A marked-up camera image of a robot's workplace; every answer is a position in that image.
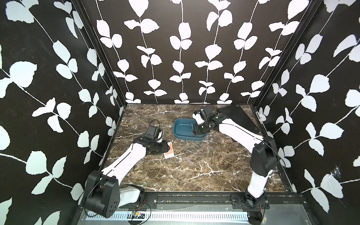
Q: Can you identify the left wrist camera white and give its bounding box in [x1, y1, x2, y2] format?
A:
[145, 125, 163, 143]

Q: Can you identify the steel nail pile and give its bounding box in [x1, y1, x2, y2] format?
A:
[185, 157, 200, 167]

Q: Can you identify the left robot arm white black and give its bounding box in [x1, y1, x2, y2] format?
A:
[80, 136, 170, 218]

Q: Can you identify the white perforated strip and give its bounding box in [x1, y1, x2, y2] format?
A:
[112, 211, 249, 222]

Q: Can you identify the black carrying case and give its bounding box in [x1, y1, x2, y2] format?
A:
[217, 106, 260, 133]

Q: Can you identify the black front rail base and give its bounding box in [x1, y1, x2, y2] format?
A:
[123, 192, 307, 212]

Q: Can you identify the small circuit board with wires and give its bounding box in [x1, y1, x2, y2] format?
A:
[128, 200, 152, 225]

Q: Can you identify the playing card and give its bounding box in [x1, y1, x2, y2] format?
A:
[164, 142, 174, 159]

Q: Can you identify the teal plastic storage box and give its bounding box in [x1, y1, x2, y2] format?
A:
[173, 118, 207, 141]

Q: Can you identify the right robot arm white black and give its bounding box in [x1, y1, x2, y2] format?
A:
[192, 111, 279, 199]

